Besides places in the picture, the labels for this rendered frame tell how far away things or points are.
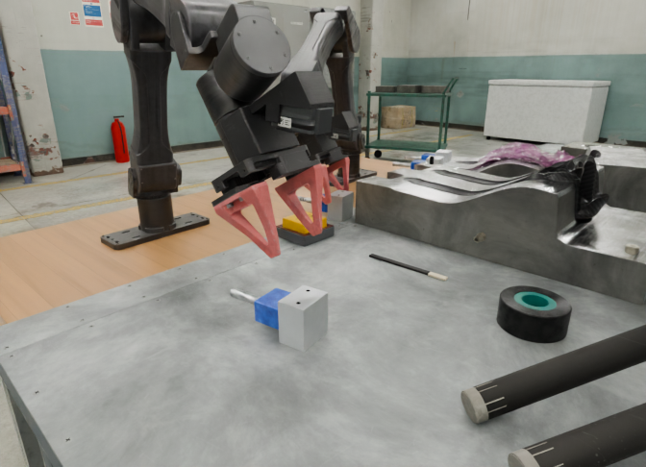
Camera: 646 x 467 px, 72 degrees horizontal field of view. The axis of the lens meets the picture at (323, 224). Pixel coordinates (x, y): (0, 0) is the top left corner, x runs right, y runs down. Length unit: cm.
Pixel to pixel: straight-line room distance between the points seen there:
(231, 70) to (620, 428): 44
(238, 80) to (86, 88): 569
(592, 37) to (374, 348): 787
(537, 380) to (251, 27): 41
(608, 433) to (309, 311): 29
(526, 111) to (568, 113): 60
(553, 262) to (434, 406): 36
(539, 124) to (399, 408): 720
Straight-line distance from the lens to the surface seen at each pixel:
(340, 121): 89
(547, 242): 75
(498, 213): 76
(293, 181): 53
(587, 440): 42
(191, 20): 52
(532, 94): 759
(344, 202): 92
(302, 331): 51
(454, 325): 59
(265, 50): 44
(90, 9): 620
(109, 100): 619
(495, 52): 882
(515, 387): 45
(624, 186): 114
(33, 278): 82
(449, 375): 51
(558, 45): 841
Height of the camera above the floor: 110
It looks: 19 degrees down
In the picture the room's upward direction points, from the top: straight up
